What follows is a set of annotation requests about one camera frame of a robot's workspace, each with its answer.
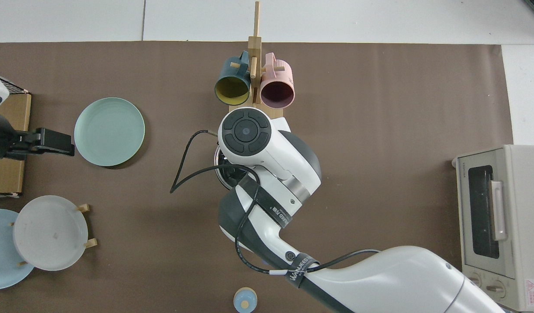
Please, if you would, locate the wooden plate rack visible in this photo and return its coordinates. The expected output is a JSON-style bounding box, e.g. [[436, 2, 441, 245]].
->
[[8, 203, 98, 266]]

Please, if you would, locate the brown table cloth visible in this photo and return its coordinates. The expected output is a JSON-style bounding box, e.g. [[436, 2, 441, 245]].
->
[[0, 41, 514, 313]]

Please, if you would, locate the white plate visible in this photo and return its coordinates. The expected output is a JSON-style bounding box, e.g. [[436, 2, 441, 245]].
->
[[13, 195, 89, 272]]

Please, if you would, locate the pink ribbed mug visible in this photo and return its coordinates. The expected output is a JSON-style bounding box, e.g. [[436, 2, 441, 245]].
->
[[260, 53, 295, 109]]

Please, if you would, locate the black pot with blue handle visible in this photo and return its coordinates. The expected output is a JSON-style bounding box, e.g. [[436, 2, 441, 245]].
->
[[214, 146, 250, 193]]

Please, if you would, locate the wooden cup stand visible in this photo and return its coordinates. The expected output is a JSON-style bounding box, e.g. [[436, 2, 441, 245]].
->
[[229, 1, 285, 120]]

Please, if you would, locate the dark teal mug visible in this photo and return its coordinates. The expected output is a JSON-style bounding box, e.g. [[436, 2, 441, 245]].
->
[[214, 51, 252, 106]]

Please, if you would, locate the pale toaster oven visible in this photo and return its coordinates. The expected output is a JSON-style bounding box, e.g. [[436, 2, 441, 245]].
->
[[451, 145, 534, 312]]

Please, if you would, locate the pale green plate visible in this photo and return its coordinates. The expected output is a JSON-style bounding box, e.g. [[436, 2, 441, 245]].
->
[[74, 97, 146, 167]]

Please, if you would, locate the small blue round thing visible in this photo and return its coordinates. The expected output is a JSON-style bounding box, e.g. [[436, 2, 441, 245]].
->
[[233, 287, 258, 313]]

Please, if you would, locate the light blue plate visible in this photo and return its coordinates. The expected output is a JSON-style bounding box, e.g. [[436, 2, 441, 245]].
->
[[0, 209, 35, 290]]

